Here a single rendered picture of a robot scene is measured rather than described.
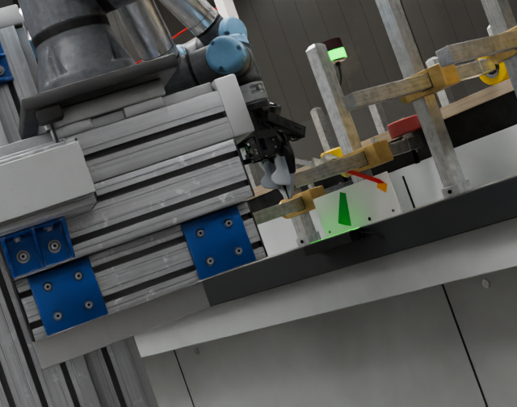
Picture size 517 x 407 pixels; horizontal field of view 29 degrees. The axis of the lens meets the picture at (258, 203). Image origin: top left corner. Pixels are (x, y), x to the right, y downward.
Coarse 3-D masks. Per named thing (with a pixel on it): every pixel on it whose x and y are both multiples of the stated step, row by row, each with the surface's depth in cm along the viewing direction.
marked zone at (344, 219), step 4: (340, 192) 237; (340, 196) 237; (344, 196) 236; (340, 200) 238; (344, 200) 237; (340, 204) 238; (344, 204) 237; (340, 208) 238; (344, 208) 237; (340, 212) 239; (344, 212) 238; (348, 212) 237; (340, 216) 239; (344, 216) 238; (348, 216) 237; (340, 220) 239; (344, 220) 238; (348, 220) 237; (344, 224) 239; (348, 224) 238
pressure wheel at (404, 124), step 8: (400, 120) 238; (408, 120) 237; (416, 120) 238; (392, 128) 239; (400, 128) 238; (408, 128) 237; (416, 128) 238; (392, 136) 240; (408, 136) 240; (416, 152) 241; (416, 160) 240
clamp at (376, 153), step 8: (376, 144) 227; (384, 144) 228; (352, 152) 231; (360, 152) 229; (368, 152) 227; (376, 152) 226; (384, 152) 227; (368, 160) 228; (376, 160) 226; (384, 160) 227; (360, 168) 230; (368, 168) 229; (344, 176) 236
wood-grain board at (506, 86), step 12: (504, 84) 222; (468, 96) 230; (480, 96) 228; (492, 96) 226; (444, 108) 236; (456, 108) 234; (468, 108) 231; (384, 132) 252; (300, 168) 278; (264, 192) 291
